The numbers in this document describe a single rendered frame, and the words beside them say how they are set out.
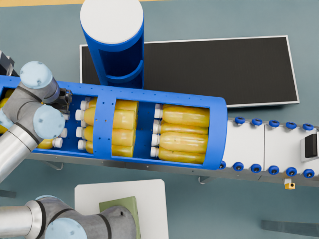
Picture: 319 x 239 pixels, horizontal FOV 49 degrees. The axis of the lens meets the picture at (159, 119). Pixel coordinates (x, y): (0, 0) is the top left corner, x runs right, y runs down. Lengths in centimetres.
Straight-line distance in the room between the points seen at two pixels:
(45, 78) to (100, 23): 70
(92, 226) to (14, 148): 34
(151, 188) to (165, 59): 139
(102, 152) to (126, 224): 31
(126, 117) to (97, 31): 48
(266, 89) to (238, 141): 103
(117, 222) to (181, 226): 136
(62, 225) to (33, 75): 41
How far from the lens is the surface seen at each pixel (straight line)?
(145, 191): 129
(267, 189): 258
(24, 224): 110
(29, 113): 89
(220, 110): 129
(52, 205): 115
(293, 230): 207
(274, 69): 265
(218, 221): 249
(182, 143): 132
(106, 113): 125
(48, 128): 86
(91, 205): 130
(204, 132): 139
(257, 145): 161
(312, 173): 163
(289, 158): 165
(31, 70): 99
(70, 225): 103
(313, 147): 154
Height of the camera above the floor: 243
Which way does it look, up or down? 75 degrees down
